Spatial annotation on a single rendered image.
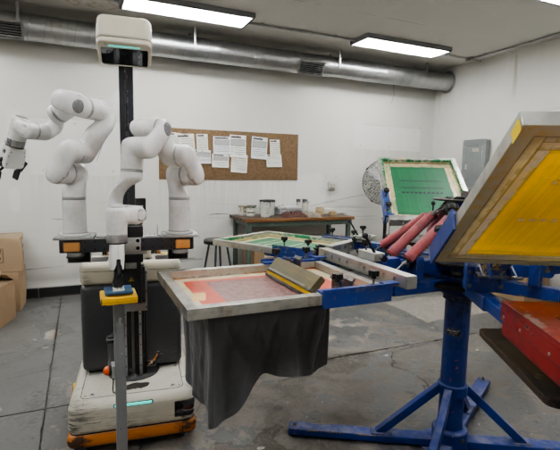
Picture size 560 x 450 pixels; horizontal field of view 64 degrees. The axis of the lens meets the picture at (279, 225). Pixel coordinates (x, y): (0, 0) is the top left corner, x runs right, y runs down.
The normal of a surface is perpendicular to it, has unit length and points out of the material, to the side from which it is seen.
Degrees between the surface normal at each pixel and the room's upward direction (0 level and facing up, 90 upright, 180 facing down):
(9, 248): 90
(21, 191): 90
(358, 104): 90
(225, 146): 88
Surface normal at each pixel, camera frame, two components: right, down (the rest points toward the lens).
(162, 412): 0.30, 0.11
